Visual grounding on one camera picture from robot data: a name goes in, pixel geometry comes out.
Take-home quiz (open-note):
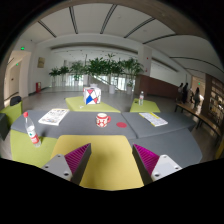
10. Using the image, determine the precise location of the red and white mug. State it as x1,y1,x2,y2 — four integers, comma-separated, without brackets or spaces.
96,113,111,128

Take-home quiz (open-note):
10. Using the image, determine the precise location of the black chair at left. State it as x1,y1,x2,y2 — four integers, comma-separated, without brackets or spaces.
10,96,22,106

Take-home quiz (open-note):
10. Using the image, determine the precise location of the colourful magazine on left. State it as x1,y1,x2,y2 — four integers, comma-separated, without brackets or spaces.
38,108,69,126

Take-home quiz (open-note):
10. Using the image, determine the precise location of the white planter with green plant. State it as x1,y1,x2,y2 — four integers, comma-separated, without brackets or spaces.
105,54,120,94

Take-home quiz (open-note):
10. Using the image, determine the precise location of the clear water bottle red cap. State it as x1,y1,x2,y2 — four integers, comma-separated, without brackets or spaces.
23,112,41,147

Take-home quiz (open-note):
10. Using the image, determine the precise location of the red blue white patterned cube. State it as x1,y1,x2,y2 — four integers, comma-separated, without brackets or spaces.
83,87,101,105

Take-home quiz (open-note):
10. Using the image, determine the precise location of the far clear water bottle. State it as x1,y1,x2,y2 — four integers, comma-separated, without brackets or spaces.
139,91,144,106

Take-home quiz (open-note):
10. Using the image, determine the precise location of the yellow white booklet on right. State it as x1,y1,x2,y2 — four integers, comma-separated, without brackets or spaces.
140,113,168,127

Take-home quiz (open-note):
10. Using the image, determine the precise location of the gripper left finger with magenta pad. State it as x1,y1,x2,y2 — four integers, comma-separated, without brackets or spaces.
42,143,92,185

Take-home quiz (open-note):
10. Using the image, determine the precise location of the red round coaster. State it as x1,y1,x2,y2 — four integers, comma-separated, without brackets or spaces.
116,122,127,128

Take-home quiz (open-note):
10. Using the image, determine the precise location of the wooden bookshelf at right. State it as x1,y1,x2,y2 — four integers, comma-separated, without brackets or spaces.
203,75,224,127

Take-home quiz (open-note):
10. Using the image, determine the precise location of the red fire extinguisher box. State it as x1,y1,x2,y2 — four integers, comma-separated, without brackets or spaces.
36,82,41,93

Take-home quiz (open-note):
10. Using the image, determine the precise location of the long wooden bench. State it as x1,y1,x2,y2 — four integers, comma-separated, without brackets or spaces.
174,103,222,137

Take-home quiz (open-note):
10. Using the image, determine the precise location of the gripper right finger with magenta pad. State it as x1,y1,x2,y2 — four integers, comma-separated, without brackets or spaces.
132,144,181,185

